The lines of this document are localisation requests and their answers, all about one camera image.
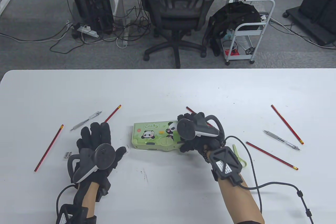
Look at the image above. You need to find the person's left forearm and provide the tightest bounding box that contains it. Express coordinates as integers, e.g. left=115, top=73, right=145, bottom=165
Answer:
left=79, top=182, right=100, bottom=218

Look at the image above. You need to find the black mesh office chair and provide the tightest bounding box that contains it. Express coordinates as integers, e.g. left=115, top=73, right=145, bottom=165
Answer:
left=140, top=0, right=218, bottom=69

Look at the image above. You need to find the clear retractable pen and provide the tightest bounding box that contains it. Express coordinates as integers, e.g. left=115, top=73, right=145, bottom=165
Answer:
left=264, top=130, right=301, bottom=152
left=70, top=111, right=102, bottom=132

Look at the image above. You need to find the person's right hand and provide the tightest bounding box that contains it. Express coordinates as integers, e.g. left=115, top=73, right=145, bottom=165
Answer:
left=177, top=112, right=226, bottom=159

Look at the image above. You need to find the white rolling cart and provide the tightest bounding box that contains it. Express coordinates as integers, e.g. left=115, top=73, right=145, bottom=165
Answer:
left=224, top=0, right=276, bottom=65

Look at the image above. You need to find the green plastic loop-handled tool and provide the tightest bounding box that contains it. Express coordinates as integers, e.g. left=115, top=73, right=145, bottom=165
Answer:
left=233, top=144, right=248, bottom=168

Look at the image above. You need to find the person's left hand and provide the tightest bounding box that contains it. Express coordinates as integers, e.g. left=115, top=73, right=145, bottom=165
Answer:
left=76, top=122, right=128, bottom=202

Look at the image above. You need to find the tangle of floor cables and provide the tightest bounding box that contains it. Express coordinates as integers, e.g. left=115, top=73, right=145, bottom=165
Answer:
left=0, top=5, right=156, bottom=54

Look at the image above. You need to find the green panda pencil case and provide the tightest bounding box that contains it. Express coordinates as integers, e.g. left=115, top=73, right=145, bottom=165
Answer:
left=132, top=121, right=185, bottom=152

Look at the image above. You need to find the grey motion controller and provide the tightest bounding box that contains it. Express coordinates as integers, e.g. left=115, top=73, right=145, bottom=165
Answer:
left=67, top=144, right=117, bottom=184
left=177, top=115, right=225, bottom=145

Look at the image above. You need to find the black backpack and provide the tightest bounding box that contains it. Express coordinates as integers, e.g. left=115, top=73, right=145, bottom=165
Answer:
left=203, top=2, right=262, bottom=57

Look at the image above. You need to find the red pencil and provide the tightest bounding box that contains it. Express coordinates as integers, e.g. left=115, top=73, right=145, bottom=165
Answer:
left=246, top=141, right=299, bottom=170
left=271, top=105, right=304, bottom=145
left=104, top=105, right=122, bottom=123
left=186, top=106, right=213, bottom=127
left=34, top=124, right=64, bottom=173

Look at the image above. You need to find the black wheeled stand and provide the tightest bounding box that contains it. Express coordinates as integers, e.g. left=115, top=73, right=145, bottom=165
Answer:
left=283, top=0, right=336, bottom=47

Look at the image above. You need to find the white power strip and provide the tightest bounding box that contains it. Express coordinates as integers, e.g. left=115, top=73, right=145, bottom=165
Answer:
left=72, top=23, right=100, bottom=38

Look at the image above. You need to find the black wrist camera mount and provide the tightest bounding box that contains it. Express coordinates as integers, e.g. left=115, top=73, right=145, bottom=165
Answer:
left=55, top=204, right=97, bottom=224
left=209, top=147, right=243, bottom=187

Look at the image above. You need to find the white table foot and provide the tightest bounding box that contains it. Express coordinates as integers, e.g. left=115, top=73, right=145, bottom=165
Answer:
left=0, top=0, right=12, bottom=16

